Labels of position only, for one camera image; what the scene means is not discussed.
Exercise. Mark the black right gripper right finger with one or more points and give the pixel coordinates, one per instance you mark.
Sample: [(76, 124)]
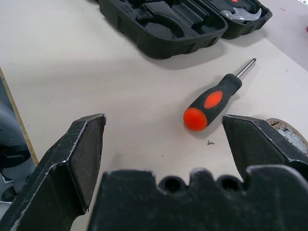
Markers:
[(255, 142)]

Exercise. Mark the black tool case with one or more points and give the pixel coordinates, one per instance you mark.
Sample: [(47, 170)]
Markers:
[(168, 36)]

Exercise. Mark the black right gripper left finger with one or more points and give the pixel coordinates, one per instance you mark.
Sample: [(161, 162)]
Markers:
[(72, 156)]

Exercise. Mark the silver claw hammer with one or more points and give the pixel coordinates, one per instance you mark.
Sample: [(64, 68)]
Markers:
[(237, 13)]

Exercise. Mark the worn round table sticker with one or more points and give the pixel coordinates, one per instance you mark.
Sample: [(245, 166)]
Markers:
[(292, 138)]

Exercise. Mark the black and orange screwdriver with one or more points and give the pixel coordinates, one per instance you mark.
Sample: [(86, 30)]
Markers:
[(211, 101)]

